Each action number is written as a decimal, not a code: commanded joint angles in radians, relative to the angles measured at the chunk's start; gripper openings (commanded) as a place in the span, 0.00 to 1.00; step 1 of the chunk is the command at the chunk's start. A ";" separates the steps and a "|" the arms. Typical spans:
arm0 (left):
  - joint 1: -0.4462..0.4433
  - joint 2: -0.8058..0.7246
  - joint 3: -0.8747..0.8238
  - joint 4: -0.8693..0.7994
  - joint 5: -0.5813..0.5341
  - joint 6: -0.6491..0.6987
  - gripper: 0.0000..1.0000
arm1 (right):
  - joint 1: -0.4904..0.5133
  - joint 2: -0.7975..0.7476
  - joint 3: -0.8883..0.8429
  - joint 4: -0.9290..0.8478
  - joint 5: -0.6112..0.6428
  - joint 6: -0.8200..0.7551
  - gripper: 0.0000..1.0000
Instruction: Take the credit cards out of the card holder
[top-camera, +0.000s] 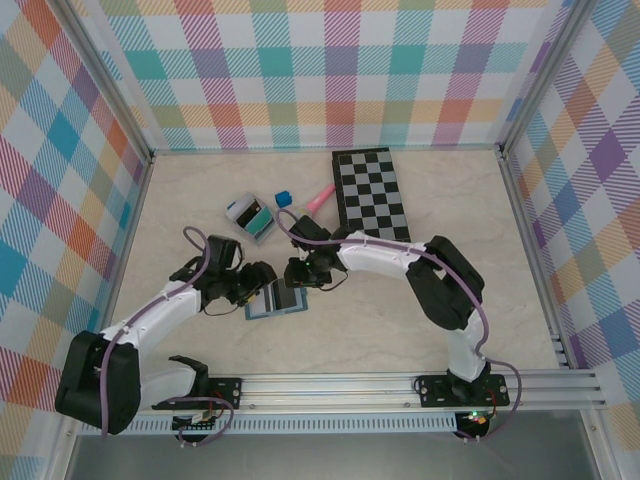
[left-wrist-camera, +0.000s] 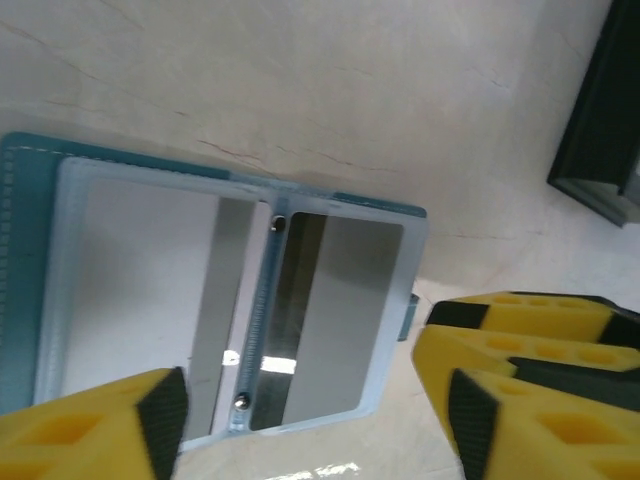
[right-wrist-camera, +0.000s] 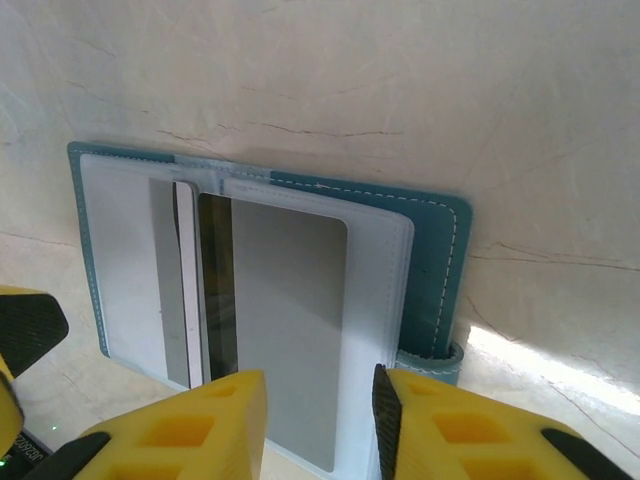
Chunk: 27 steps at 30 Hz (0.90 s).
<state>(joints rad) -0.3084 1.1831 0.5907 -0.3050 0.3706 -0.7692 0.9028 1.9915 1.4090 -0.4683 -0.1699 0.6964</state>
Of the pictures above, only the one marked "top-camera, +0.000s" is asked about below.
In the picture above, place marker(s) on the white card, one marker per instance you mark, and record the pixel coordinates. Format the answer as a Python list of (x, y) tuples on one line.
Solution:
[(240, 205)]

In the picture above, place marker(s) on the aluminium frame post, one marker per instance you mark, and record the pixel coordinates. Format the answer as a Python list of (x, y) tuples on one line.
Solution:
[(541, 75), (109, 75)]

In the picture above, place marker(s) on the aluminium table edge rail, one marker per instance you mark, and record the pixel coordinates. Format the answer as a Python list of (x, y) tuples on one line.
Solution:
[(521, 210), (250, 151), (136, 210)]

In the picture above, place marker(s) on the teal leather card holder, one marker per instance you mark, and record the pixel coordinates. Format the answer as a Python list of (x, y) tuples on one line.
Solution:
[(265, 315)]

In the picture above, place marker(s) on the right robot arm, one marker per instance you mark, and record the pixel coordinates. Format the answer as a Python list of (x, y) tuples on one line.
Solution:
[(380, 255)]

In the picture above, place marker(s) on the black grey chessboard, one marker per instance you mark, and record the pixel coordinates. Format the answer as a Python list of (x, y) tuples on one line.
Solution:
[(370, 190)]

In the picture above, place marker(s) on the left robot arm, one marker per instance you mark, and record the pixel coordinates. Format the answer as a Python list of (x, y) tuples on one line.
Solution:
[(160, 310)]

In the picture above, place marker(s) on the blue toy block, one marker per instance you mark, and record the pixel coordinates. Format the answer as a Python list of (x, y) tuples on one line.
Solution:
[(282, 198)]

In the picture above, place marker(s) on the teal green card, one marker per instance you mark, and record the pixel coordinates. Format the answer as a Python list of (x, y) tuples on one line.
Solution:
[(260, 223)]

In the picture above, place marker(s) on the small circuit board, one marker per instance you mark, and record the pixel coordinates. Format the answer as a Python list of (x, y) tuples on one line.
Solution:
[(477, 419), (200, 419)]

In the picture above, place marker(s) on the grey box with teal item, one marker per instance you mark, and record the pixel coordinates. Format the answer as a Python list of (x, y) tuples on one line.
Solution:
[(267, 239)]

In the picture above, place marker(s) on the grey metal panel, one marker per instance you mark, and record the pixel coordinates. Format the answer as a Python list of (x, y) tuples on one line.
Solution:
[(325, 460)]

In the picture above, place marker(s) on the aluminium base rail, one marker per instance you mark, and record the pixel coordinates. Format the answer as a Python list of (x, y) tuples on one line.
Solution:
[(325, 392)]

